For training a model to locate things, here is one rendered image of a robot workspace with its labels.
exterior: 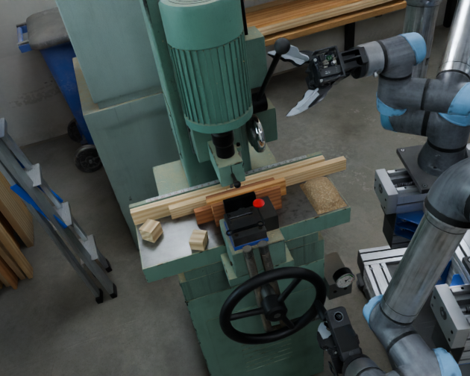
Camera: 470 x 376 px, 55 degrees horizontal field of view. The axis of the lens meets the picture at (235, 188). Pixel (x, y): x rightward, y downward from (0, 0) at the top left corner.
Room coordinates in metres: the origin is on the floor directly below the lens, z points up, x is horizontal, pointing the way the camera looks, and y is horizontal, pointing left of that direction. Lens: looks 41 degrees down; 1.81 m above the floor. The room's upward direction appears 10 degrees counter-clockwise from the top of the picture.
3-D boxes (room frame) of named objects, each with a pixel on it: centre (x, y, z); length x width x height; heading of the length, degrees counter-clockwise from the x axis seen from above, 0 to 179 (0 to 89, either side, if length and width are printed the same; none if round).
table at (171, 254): (0.91, -0.01, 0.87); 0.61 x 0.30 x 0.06; 100
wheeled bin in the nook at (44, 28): (2.79, 0.79, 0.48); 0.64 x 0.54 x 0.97; 106
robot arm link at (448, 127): (1.12, -0.68, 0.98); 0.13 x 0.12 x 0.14; 56
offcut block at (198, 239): (0.86, 0.12, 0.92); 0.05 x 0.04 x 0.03; 161
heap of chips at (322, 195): (0.97, -0.25, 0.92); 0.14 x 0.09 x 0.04; 10
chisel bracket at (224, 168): (1.03, 0.01, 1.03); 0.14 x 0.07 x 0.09; 10
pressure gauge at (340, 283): (0.85, -0.28, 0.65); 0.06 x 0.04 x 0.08; 100
